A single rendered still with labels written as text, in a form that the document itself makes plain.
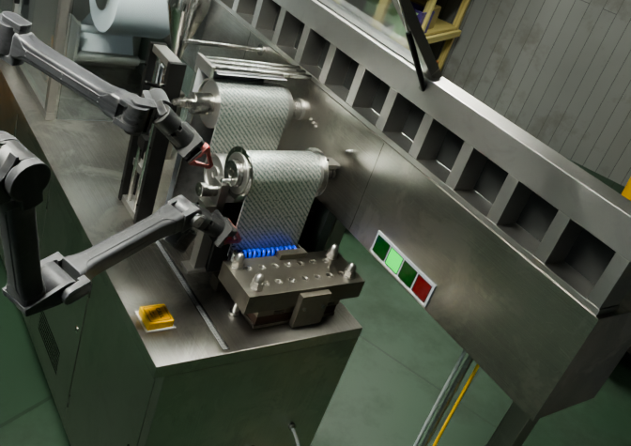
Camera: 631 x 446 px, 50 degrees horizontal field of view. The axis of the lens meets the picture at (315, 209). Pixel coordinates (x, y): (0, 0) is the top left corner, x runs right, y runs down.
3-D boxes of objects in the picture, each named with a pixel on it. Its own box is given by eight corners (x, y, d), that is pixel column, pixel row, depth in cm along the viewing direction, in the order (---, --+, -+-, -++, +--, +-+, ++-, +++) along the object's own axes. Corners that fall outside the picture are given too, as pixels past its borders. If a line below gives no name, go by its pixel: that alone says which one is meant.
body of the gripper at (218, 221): (221, 249, 184) (203, 239, 178) (206, 227, 191) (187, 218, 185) (237, 231, 183) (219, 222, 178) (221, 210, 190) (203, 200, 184)
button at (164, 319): (137, 313, 179) (139, 306, 178) (162, 310, 183) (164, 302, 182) (147, 330, 174) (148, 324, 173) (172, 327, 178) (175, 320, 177)
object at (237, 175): (239, 162, 182) (236, 190, 184) (245, 162, 183) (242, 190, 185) (225, 156, 187) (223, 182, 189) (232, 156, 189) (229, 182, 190)
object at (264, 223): (226, 255, 194) (243, 201, 186) (294, 249, 208) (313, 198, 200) (227, 256, 194) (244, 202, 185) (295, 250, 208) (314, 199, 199)
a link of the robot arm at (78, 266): (66, 293, 140) (31, 261, 144) (64, 311, 144) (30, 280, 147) (209, 210, 171) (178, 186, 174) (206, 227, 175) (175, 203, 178)
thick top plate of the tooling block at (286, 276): (217, 277, 191) (223, 260, 188) (330, 264, 215) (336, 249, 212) (243, 315, 181) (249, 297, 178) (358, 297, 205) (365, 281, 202)
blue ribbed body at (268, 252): (232, 257, 195) (235, 247, 193) (293, 251, 208) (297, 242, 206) (237, 265, 192) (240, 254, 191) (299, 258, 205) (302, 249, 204)
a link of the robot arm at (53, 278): (27, 333, 138) (-4, 303, 142) (83, 297, 147) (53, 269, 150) (7, 176, 107) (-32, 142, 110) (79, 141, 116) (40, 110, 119)
